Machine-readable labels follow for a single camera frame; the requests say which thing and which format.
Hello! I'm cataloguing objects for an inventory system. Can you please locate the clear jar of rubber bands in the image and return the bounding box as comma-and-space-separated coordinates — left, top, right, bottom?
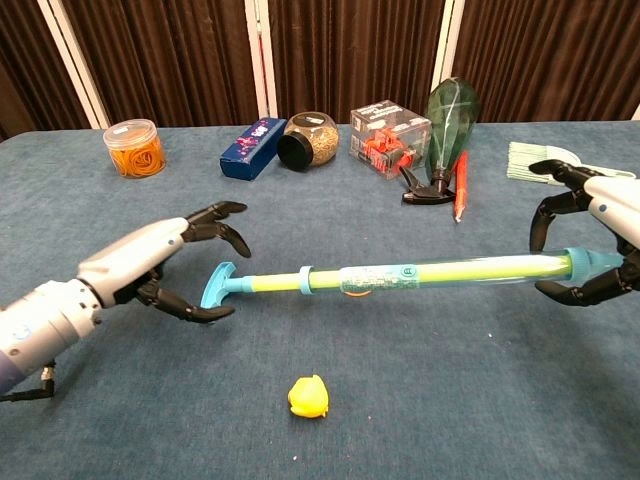
102, 118, 167, 180

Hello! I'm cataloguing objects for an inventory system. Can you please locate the round glass jar black lid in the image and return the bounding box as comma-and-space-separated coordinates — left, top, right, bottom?
277, 111, 341, 173

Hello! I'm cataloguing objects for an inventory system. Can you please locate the blue table cloth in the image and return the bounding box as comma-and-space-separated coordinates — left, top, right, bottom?
0, 119, 640, 480

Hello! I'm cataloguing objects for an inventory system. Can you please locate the red pen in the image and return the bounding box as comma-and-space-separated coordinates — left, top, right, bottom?
452, 149, 470, 224

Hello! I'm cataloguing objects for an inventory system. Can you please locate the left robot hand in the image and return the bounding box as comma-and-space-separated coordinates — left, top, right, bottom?
77, 200, 252, 324

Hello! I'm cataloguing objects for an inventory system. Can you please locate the yellow duck toy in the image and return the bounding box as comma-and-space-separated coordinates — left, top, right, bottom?
287, 374, 330, 419

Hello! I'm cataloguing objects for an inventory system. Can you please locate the yellow-blue plastic water squirter tube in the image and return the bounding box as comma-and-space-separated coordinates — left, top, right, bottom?
298, 247, 626, 297

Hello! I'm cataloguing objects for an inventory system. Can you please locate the pale green hand brush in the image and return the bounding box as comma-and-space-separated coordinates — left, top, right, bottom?
506, 141, 638, 181

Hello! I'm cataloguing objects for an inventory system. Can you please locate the brown curtain screen panel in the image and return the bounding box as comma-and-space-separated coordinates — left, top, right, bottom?
442, 0, 640, 124
254, 0, 455, 126
48, 0, 270, 130
0, 0, 100, 144

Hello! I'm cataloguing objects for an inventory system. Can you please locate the blue yellow water pump toy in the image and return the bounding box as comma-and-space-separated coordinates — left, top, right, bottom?
199, 252, 571, 310

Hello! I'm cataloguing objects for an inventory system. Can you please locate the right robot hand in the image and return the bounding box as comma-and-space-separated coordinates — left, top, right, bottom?
528, 159, 640, 308

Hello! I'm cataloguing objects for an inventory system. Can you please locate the clear box of orange clips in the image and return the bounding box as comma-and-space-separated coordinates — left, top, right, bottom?
348, 99, 432, 180

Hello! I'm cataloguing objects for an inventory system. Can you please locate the dark blue cardboard box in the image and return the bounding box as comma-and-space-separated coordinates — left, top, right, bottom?
219, 117, 288, 182

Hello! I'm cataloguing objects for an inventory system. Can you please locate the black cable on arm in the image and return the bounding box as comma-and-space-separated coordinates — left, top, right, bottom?
0, 359, 58, 404

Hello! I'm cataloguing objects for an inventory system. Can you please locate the green spray bottle black trigger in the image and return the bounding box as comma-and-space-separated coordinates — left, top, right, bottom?
399, 76, 482, 206

